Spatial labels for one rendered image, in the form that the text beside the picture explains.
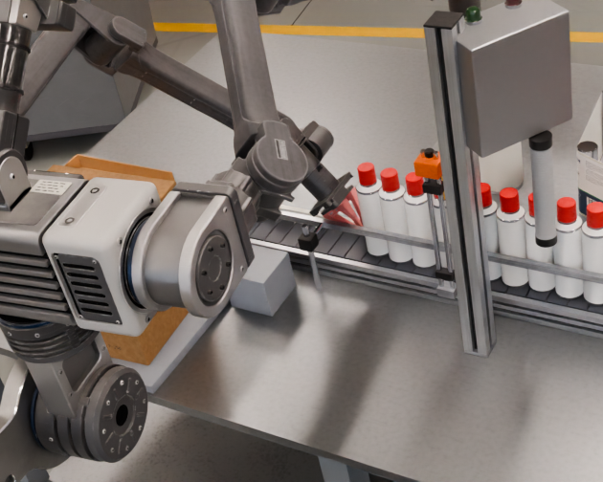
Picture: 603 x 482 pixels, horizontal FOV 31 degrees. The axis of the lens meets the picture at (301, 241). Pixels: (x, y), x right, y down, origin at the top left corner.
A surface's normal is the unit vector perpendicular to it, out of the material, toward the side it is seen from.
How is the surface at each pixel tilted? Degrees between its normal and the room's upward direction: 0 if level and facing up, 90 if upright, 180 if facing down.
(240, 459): 0
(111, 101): 94
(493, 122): 90
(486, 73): 90
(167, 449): 0
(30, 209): 0
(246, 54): 39
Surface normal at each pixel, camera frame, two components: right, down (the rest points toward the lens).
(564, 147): -0.18, -0.77
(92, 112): -0.04, 0.67
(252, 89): 0.42, -0.52
